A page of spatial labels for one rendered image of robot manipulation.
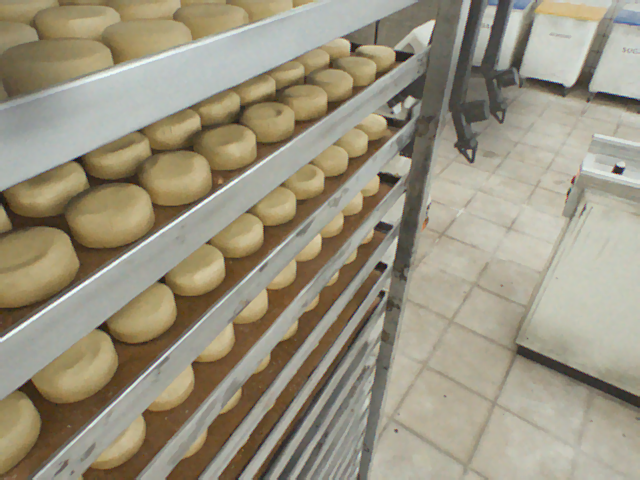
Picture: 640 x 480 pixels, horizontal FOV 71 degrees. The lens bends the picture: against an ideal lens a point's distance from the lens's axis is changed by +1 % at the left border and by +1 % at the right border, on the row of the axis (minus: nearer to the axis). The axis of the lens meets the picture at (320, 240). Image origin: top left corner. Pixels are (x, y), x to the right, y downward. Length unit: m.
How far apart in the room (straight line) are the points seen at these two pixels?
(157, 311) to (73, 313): 0.11
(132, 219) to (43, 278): 0.06
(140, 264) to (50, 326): 0.05
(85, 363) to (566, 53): 4.91
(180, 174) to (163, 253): 0.07
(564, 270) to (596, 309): 0.19
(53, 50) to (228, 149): 0.14
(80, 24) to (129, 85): 0.11
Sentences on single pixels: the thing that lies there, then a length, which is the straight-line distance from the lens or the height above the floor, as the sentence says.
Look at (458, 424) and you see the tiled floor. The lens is 1.90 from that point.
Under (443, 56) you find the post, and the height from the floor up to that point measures 1.42.
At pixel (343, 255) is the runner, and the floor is 1.23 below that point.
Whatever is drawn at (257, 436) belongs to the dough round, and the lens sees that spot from 0.61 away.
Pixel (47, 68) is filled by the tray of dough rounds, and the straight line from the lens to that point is 0.26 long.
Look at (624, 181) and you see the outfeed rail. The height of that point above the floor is 0.90.
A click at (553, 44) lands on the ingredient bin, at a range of 5.05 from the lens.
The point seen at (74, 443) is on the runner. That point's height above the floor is 1.33.
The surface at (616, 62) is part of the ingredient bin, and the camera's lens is 5.02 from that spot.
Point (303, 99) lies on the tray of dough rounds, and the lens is 0.44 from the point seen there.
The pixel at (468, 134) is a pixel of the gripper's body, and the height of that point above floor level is 0.88.
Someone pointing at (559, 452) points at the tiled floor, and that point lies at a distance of 1.98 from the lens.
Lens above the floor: 1.58
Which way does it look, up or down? 39 degrees down
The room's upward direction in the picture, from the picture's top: 2 degrees clockwise
